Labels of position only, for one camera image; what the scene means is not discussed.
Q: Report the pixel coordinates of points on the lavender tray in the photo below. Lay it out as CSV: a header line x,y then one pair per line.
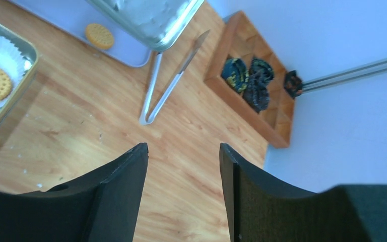
x,y
73,17

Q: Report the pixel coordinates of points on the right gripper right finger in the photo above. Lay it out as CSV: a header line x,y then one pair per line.
x,y
261,207

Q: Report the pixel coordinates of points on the silver tin lid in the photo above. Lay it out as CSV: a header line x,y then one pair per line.
x,y
156,24

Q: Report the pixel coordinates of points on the gold cookie tin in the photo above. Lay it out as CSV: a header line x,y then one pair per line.
x,y
31,58

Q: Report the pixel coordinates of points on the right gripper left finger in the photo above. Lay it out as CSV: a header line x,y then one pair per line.
x,y
101,205

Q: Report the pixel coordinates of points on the metal tongs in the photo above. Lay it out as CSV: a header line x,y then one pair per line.
x,y
146,119

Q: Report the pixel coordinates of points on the white paper cupcake liner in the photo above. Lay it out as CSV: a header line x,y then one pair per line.
x,y
12,62

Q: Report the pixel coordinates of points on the wooden compartment organizer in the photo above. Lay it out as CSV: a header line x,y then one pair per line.
x,y
246,73

